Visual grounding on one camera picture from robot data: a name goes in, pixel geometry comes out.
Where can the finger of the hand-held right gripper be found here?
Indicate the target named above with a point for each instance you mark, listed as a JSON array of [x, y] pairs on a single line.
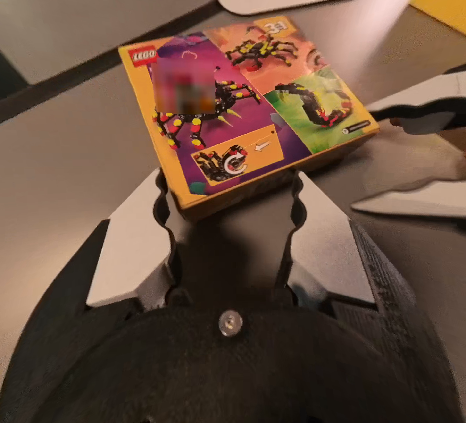
[[429, 199], [429, 88]]

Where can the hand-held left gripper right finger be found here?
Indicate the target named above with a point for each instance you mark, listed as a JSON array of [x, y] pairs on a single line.
[[324, 248]]

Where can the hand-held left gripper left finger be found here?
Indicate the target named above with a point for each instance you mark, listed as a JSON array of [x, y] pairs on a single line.
[[131, 248]]

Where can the colourful lego set box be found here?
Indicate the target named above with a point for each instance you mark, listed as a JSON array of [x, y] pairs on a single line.
[[255, 77]]

